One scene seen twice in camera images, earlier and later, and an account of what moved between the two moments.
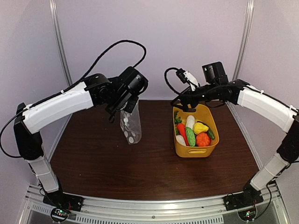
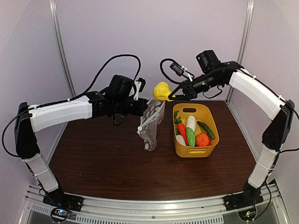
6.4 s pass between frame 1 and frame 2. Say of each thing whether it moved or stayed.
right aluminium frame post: stayed
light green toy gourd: stayed
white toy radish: stayed
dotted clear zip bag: moved
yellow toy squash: moved
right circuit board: stayed
